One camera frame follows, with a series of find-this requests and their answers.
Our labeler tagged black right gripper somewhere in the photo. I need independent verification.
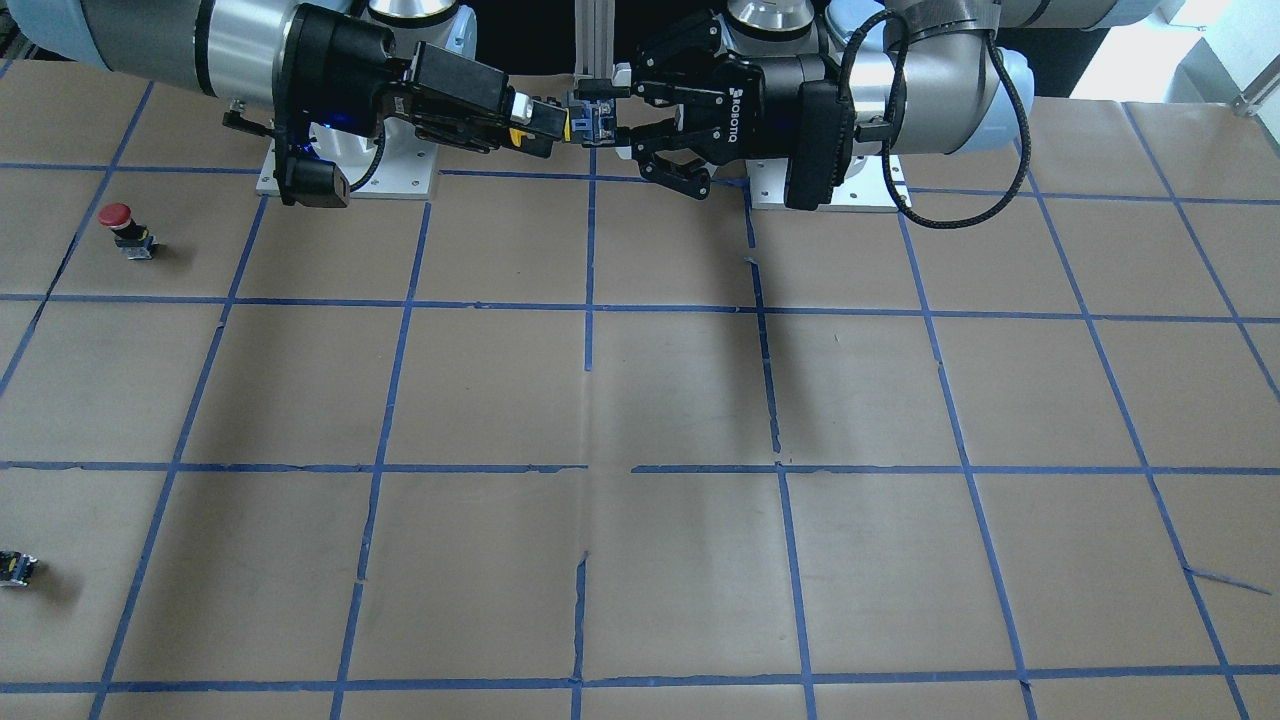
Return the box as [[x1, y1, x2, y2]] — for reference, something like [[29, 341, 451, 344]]
[[271, 4, 570, 208]]

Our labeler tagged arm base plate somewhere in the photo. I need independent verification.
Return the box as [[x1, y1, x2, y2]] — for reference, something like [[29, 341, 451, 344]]
[[744, 155, 899, 213], [310, 118, 440, 201]]

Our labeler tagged yellow push button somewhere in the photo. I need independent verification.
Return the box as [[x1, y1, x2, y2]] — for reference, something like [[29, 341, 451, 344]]
[[508, 92, 618, 147]]

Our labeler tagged red push button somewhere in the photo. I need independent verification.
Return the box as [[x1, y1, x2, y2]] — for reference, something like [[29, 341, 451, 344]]
[[97, 202, 156, 261]]

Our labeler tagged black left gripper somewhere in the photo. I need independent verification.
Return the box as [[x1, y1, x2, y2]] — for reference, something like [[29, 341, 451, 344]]
[[572, 10, 854, 211]]

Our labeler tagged aluminium frame post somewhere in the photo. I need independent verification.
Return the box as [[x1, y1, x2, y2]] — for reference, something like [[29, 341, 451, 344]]
[[573, 0, 616, 97]]

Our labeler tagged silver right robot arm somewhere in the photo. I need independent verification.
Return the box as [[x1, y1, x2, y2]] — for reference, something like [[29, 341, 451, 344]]
[[8, 1, 571, 208]]

